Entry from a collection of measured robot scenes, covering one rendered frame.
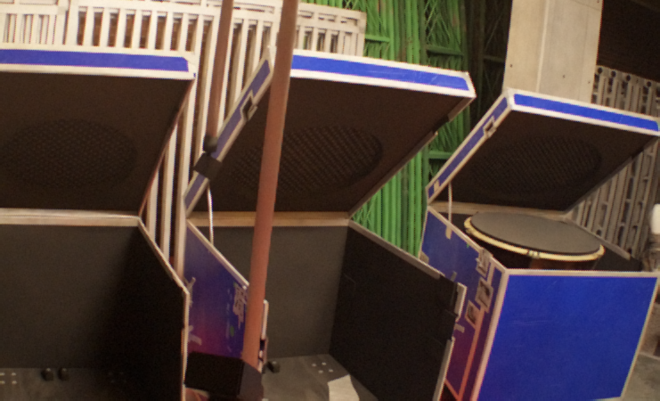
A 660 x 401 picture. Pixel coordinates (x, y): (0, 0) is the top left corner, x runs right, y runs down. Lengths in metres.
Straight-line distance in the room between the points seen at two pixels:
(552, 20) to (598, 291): 1.91
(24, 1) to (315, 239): 2.09
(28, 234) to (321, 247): 1.51
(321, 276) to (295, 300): 0.19
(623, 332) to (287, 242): 1.88
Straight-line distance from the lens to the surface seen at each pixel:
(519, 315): 3.24
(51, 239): 3.08
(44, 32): 3.82
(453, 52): 5.99
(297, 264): 3.45
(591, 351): 3.60
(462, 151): 3.68
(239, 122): 2.53
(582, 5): 4.78
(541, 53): 4.44
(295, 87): 2.43
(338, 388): 3.43
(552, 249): 3.53
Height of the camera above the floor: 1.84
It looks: 12 degrees down
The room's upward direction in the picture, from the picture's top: 8 degrees clockwise
